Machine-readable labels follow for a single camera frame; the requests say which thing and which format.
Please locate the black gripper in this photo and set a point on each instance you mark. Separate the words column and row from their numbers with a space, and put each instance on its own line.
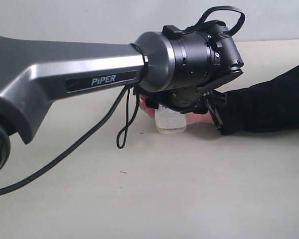
column 185, row 100

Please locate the clear tea bottle balloon label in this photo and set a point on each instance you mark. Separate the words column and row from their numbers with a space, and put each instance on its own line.
column 168, row 121

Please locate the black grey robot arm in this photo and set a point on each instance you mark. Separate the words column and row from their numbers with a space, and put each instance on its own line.
column 175, row 68

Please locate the black sleeved forearm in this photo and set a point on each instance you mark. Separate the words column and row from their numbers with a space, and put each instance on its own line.
column 269, row 106

